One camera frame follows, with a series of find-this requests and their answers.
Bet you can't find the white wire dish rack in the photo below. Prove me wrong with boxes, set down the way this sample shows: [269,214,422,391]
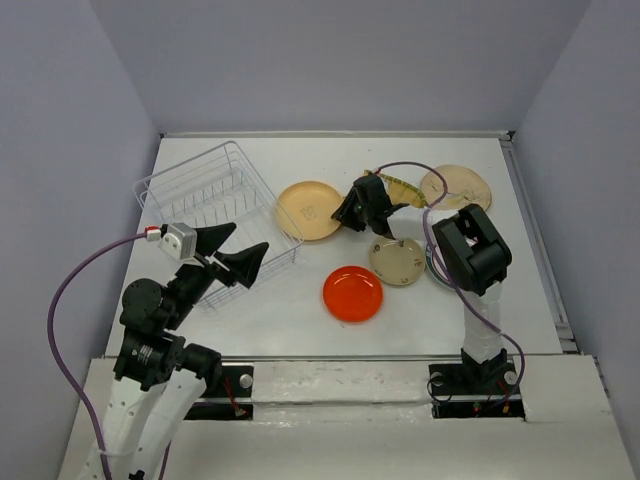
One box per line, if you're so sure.
[132,141,301,314]

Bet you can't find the woven bamboo tray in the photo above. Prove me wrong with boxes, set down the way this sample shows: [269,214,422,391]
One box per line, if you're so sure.
[377,173,428,208]

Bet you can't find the tan round plate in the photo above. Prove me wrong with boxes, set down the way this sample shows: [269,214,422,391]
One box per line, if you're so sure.
[274,181,344,241]

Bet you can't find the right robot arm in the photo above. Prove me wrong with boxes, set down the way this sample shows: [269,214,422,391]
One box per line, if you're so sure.
[331,173,512,402]

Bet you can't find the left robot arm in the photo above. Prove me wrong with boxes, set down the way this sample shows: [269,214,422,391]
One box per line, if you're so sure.
[79,222,269,479]

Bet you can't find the small cream plate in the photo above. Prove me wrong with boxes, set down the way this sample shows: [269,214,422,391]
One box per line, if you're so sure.
[369,238,426,287]

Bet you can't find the white green-rimmed plate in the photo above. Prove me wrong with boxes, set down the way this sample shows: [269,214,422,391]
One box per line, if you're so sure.
[425,245,454,291]

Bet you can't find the beige floral plate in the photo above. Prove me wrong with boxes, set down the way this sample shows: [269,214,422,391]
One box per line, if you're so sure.
[420,165,492,211]

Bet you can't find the orange plate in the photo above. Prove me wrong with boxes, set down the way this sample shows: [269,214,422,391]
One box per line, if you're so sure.
[322,265,384,323]

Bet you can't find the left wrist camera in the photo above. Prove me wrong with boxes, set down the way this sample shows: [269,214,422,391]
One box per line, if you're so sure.
[158,223,197,262]

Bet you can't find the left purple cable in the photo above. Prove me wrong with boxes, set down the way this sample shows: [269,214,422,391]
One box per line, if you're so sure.
[47,227,171,480]

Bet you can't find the purple cable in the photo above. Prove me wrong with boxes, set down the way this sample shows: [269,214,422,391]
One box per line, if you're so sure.
[374,160,526,401]
[47,227,171,480]

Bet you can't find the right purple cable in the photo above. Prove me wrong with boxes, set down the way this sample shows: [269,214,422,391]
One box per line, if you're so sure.
[374,160,526,401]

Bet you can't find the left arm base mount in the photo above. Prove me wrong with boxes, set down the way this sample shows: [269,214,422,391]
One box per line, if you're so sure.
[185,363,254,421]

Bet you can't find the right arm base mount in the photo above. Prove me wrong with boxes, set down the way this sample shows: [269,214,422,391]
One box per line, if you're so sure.
[426,361,526,420]

